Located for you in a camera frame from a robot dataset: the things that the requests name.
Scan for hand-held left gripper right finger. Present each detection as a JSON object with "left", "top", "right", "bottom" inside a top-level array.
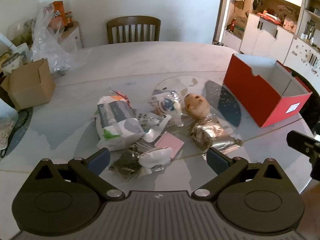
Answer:
[{"left": 191, "top": 147, "right": 288, "bottom": 201}]

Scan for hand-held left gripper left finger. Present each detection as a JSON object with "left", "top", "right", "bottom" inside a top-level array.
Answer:
[{"left": 32, "top": 148, "right": 125, "bottom": 201}]

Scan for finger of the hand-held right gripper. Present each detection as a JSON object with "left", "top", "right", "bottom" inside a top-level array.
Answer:
[{"left": 286, "top": 130, "right": 320, "bottom": 157}]

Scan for silver foil packet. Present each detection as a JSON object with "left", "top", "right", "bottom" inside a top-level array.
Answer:
[{"left": 190, "top": 118, "right": 243, "bottom": 153}]

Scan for grey white tissue paper pack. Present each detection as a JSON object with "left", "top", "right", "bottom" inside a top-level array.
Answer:
[{"left": 96, "top": 95, "right": 145, "bottom": 151}]

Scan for brown spotted bun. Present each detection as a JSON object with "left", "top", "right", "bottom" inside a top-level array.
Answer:
[{"left": 184, "top": 93, "right": 210, "bottom": 118}]

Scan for clear packet with blue print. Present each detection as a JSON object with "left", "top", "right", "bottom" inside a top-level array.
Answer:
[{"left": 149, "top": 91, "right": 183, "bottom": 117}]

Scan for red cardboard box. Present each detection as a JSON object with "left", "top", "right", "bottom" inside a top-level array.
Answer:
[{"left": 223, "top": 53, "right": 313, "bottom": 128}]

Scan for white glass-topped desktop table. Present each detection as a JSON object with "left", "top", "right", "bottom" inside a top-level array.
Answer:
[{"left": 0, "top": 41, "right": 316, "bottom": 205}]

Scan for pink binder clips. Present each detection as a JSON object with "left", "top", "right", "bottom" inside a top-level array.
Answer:
[{"left": 154, "top": 131, "right": 185, "bottom": 159}]

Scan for black white printed packet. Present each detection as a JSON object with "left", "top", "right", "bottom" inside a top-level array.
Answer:
[{"left": 138, "top": 112, "right": 172, "bottom": 128}]

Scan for white sticker-covered cabinet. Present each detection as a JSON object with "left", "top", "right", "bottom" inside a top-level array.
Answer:
[{"left": 284, "top": 37, "right": 320, "bottom": 77}]

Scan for white mesh cloth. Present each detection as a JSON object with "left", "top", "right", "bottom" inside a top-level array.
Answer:
[{"left": 0, "top": 99, "right": 20, "bottom": 157}]

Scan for brown cardboard box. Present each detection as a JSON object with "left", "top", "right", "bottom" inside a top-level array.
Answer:
[{"left": 0, "top": 58, "right": 56, "bottom": 111}]

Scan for white storage cabinet unit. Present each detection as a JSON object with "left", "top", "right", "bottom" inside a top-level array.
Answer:
[{"left": 221, "top": 0, "right": 320, "bottom": 63}]

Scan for white side cabinet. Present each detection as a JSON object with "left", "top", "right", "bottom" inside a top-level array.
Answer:
[{"left": 58, "top": 21, "right": 83, "bottom": 53}]

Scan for clear plastic bag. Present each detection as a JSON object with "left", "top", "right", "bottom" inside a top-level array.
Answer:
[{"left": 31, "top": 1, "right": 76, "bottom": 76}]

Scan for red tray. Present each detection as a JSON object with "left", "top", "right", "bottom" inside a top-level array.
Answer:
[{"left": 257, "top": 10, "right": 283, "bottom": 23}]

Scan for printed cardboard carton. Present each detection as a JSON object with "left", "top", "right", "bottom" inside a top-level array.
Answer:
[{"left": 233, "top": 16, "right": 248, "bottom": 37}]

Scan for brown wooden chair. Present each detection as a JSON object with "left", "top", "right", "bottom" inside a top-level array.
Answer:
[{"left": 106, "top": 16, "right": 161, "bottom": 44}]

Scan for red bottle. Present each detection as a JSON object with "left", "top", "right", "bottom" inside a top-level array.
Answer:
[{"left": 226, "top": 17, "right": 237, "bottom": 32}]

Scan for orange snack bag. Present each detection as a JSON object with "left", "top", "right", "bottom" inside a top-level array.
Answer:
[{"left": 51, "top": 1, "right": 66, "bottom": 30}]

